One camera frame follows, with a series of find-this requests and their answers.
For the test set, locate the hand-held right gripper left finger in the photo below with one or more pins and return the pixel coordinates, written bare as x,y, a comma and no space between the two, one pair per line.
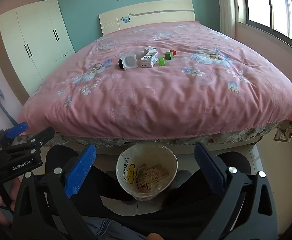
81,172

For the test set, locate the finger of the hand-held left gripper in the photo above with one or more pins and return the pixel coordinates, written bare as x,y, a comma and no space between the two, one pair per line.
42,136
17,129

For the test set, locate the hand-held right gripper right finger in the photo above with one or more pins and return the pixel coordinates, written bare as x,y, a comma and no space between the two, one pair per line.
208,170

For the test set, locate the printed paper bowl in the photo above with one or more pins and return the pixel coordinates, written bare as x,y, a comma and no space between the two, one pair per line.
128,160

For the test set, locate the translucent white cup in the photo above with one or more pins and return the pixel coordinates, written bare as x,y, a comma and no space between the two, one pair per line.
129,62

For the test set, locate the green rectangular block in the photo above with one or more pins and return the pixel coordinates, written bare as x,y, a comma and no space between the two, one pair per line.
162,61

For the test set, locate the green cube block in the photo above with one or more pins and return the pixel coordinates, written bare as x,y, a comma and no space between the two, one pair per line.
168,55

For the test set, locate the white milk carton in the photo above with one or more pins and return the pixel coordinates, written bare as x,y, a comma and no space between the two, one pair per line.
148,60

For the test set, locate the white medicine box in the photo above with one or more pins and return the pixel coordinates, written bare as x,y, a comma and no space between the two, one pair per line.
149,49

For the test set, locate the person's dark pants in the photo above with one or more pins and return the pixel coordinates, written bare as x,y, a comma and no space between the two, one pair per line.
181,205

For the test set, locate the printed paper wrapper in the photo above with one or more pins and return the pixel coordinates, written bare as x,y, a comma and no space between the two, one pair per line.
152,177

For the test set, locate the pink floral blanket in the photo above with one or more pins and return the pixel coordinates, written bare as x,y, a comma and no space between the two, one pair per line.
161,100

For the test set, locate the cream wardrobe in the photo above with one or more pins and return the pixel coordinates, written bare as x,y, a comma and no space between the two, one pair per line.
36,37

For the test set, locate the cream curtain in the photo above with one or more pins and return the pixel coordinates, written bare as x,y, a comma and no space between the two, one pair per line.
226,5

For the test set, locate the cream bed headboard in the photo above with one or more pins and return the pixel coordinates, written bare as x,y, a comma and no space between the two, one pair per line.
148,7

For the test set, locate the window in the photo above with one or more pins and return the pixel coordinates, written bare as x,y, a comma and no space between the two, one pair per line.
281,0

